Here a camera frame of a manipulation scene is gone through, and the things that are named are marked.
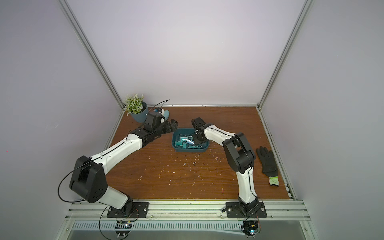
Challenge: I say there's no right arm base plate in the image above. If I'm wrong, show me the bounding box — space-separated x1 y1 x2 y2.
221 202 268 219

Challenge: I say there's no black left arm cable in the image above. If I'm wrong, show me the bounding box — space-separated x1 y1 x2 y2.
57 163 91 204

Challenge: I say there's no aluminium front rail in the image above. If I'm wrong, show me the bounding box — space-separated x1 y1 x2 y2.
65 200 311 221

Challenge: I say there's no teal plastic storage box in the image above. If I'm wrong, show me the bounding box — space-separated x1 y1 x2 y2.
171 128 209 153

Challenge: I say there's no black work glove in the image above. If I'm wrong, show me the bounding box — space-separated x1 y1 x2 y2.
256 146 280 187

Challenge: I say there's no left circuit board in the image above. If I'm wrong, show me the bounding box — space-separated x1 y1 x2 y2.
115 221 133 239

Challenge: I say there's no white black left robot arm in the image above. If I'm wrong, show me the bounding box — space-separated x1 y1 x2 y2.
69 111 178 217

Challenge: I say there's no teal plastic dustpan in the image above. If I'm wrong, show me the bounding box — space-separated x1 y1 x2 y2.
162 109 170 121

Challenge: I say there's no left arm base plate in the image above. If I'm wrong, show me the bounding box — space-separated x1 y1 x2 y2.
107 202 150 219

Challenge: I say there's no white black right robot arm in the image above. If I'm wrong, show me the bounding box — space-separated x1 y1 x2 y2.
191 118 259 215

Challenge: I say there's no circuit board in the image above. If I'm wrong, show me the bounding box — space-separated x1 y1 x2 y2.
242 221 261 237
115 221 133 239

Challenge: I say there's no potted green plant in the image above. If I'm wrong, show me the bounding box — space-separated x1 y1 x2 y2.
124 94 149 123

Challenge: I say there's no right circuit board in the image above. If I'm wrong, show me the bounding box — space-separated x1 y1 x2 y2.
242 221 261 237

